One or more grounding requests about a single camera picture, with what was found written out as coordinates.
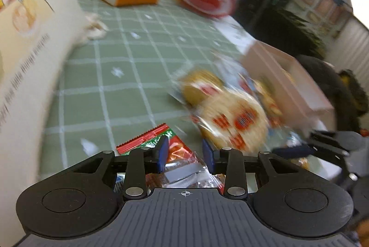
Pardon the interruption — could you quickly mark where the green checked tablecloth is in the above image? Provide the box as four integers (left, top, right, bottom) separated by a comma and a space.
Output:
37, 0, 343, 198

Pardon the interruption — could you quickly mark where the round red print cracker packet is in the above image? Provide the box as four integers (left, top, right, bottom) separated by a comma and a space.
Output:
190, 90, 270, 154

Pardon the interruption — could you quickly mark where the dark green plant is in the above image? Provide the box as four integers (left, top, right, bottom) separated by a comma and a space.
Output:
268, 9, 326, 59

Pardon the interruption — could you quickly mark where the yellow jacket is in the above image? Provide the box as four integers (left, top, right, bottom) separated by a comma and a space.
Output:
339, 70, 366, 113

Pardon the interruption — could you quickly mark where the clear cracker packet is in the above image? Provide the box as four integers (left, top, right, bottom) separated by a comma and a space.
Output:
284, 132, 312, 171

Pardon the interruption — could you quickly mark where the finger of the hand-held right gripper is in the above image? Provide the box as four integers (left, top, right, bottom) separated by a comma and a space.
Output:
272, 129, 350, 159

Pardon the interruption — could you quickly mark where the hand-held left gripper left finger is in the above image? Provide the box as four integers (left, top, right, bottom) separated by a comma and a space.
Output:
69, 135, 170, 198

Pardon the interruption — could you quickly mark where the black cabinet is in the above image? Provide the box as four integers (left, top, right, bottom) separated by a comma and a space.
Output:
231, 0, 289, 31

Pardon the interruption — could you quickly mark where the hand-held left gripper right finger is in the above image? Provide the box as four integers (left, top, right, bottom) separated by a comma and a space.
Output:
202, 139, 301, 198

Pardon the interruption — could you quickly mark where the black jacket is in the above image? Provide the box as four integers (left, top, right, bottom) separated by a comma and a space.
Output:
297, 54, 364, 132

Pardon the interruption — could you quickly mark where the crumpled white tissue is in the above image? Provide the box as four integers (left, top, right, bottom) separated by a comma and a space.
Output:
76, 13, 109, 44

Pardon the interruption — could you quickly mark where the red green snack packet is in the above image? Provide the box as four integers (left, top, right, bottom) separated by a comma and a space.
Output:
116, 124, 226, 196

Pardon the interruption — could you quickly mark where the pink cardboard box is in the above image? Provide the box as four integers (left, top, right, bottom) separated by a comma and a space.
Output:
241, 41, 335, 124

